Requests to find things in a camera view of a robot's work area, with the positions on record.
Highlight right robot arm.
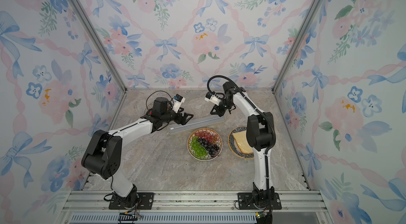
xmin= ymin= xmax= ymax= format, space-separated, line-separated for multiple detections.
xmin=205 ymin=76 xmax=276 ymax=211

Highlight cream plastic wrap dispenser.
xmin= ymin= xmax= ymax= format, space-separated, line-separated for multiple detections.
xmin=168 ymin=115 xmax=226 ymax=134

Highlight blue yellow-rimmed plate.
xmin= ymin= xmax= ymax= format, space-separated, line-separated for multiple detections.
xmin=227 ymin=126 xmax=256 ymax=160

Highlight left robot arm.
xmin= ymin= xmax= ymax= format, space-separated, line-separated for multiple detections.
xmin=81 ymin=95 xmax=193 ymax=210

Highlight clear plastic wrap sheet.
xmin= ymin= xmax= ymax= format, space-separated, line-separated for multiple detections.
xmin=226 ymin=125 xmax=258 ymax=161

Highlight aluminium front rail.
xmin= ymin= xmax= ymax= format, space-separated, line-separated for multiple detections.
xmin=56 ymin=191 xmax=333 ymax=224

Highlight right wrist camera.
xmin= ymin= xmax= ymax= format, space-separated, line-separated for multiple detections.
xmin=205 ymin=91 xmax=222 ymax=106

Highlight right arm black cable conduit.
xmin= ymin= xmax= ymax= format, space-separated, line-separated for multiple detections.
xmin=207 ymin=74 xmax=277 ymax=193

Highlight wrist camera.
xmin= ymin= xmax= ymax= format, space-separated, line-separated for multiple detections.
xmin=205 ymin=91 xmax=222 ymax=106
xmin=172 ymin=94 xmax=186 ymax=113

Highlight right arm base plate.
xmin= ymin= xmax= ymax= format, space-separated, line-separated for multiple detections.
xmin=237 ymin=192 xmax=282 ymax=210

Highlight glass bowl of strawberries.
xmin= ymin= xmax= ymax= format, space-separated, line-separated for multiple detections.
xmin=144 ymin=101 xmax=154 ymax=115

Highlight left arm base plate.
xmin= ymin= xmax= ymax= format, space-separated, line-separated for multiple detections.
xmin=104 ymin=192 xmax=155 ymax=210

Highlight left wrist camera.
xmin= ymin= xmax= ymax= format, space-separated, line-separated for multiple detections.
xmin=172 ymin=94 xmax=186 ymax=113

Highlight plate of grapes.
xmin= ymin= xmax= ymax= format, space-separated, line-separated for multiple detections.
xmin=187 ymin=128 xmax=223 ymax=161

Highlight bread slices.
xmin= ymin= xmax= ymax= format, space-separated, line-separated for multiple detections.
xmin=232 ymin=131 xmax=253 ymax=155

